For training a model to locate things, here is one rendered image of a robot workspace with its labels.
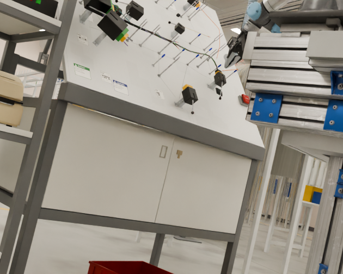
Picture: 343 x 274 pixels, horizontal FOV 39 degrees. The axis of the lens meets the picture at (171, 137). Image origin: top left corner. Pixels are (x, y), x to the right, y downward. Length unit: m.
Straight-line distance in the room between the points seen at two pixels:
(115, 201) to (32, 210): 0.35
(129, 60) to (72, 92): 0.42
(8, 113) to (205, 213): 1.08
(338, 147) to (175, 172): 0.91
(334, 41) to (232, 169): 1.28
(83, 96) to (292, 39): 0.79
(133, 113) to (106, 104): 0.13
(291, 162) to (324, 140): 1.86
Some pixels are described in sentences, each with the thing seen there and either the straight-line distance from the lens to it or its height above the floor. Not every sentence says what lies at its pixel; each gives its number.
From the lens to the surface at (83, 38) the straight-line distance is 2.01.
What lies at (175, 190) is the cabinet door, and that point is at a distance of 2.18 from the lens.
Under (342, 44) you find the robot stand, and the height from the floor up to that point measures 1.04.
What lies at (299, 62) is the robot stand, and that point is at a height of 1.03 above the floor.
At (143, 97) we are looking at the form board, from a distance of 2.02.
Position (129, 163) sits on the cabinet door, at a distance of 2.00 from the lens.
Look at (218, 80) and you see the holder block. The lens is 2.40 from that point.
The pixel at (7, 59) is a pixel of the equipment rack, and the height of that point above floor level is 0.94.
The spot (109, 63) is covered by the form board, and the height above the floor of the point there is 1.01.
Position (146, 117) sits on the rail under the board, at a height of 0.83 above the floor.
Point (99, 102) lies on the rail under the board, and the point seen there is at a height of 0.83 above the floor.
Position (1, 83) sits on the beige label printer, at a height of 0.80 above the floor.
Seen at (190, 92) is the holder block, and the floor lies 0.99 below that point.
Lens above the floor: 0.64
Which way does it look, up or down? 4 degrees up
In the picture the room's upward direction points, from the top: 13 degrees clockwise
